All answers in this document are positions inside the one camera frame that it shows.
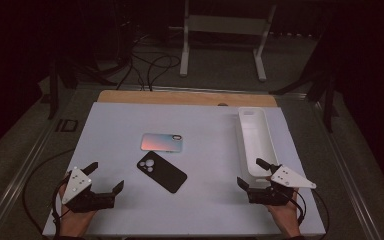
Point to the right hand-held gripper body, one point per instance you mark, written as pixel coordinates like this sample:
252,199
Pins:
273,196

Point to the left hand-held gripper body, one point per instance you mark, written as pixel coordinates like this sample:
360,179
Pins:
80,200

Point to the white plastic tray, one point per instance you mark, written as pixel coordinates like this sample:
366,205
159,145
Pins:
256,140

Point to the black phone case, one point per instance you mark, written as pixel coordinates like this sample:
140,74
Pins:
163,173

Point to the pink blue gradient phone case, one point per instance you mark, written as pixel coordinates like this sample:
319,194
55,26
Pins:
161,142

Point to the person's left hand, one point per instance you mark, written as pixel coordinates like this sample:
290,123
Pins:
76,221

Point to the person's right hand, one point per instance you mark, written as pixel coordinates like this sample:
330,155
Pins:
285,216

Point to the black tripod stand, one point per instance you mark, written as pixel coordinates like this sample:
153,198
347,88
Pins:
53,93
328,106

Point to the wooden table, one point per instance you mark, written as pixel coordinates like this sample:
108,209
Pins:
180,98

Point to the white metal stand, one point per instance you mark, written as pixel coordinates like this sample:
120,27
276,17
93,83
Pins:
226,25

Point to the black rectangular floor frame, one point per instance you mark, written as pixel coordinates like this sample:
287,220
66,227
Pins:
66,125

